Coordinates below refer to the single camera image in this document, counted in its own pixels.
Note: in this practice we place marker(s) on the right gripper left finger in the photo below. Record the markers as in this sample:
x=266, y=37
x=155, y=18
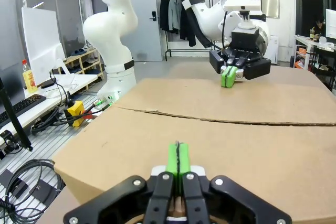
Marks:
x=157, y=197

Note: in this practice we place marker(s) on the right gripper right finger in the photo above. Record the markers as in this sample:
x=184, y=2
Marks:
x=197, y=197

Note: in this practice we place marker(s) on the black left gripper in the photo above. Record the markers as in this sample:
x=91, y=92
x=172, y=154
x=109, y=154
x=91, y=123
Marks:
x=244, y=40

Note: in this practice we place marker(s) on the large cardboard box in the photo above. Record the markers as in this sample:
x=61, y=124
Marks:
x=236, y=155

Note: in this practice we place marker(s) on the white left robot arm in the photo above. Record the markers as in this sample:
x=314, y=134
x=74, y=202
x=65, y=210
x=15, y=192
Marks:
x=115, y=24

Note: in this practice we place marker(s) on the white floor appliance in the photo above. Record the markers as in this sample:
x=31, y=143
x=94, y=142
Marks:
x=274, y=49

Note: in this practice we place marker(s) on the white shelf desk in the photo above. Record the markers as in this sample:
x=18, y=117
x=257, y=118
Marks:
x=302, y=43

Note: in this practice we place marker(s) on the clothes rack with dark jackets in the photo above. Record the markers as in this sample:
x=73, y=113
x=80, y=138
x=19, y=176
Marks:
x=173, y=16

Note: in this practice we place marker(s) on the seated person in black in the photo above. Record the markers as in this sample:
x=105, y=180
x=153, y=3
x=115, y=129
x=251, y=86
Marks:
x=318, y=24

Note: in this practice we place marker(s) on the gray door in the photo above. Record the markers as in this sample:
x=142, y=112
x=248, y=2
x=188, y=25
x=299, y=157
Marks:
x=147, y=37

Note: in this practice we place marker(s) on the yellow emergency stop box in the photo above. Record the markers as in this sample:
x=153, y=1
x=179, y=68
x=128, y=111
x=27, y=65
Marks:
x=74, y=113

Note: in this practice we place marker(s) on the white computer desk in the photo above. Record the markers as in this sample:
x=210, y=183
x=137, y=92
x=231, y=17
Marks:
x=78, y=79

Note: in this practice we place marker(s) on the wooden shoe shelf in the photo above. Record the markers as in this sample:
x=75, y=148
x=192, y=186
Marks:
x=84, y=61

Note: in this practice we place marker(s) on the black slanted pole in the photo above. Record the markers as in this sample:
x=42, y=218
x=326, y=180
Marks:
x=15, y=119

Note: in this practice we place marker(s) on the black keyboard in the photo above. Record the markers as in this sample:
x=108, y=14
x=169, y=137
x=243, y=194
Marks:
x=21, y=108

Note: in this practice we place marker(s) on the yellow drink bottle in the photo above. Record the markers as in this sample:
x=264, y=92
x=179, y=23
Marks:
x=29, y=78

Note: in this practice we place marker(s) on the white computer monitor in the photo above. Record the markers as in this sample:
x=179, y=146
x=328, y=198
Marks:
x=42, y=40

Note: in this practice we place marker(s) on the white bar camera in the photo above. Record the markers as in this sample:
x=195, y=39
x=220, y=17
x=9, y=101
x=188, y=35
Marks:
x=241, y=5

